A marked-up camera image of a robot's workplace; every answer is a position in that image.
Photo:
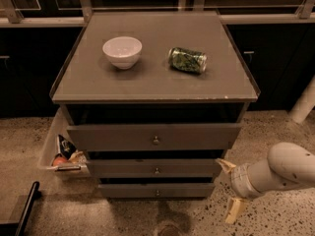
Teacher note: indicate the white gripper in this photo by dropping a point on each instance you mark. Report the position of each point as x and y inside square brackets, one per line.
[238, 180]

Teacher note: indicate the grey bottom drawer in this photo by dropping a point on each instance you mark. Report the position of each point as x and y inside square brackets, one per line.
[166, 190]

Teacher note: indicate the grey drawer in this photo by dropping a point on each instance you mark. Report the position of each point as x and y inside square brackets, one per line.
[166, 190]
[153, 168]
[153, 136]

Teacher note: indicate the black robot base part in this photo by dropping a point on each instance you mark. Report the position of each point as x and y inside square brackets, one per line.
[17, 227]

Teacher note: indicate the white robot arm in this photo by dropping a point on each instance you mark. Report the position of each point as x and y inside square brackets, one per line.
[286, 167]

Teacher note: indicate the grey top drawer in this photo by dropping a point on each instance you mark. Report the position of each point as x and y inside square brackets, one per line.
[153, 136]

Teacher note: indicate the grey middle drawer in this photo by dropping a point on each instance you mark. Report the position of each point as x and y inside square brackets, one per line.
[153, 168]

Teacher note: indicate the grey drawer cabinet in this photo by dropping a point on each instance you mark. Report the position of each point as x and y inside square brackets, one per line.
[91, 91]

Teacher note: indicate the white table leg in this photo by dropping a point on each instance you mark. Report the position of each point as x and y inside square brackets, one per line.
[304, 105]

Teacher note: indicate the green soda can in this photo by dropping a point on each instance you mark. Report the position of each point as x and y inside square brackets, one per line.
[187, 60]

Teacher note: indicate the dark snack bag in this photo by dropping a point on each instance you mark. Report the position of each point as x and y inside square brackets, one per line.
[64, 147]

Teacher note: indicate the white ceramic bowl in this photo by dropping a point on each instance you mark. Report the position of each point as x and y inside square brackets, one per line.
[123, 52]

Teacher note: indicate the red round fruit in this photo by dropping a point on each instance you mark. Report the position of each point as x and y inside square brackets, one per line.
[59, 160]

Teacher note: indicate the clear plastic bin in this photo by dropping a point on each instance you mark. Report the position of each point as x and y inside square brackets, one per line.
[50, 149]

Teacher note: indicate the metal shelf rail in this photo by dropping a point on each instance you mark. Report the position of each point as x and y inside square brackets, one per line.
[255, 19]

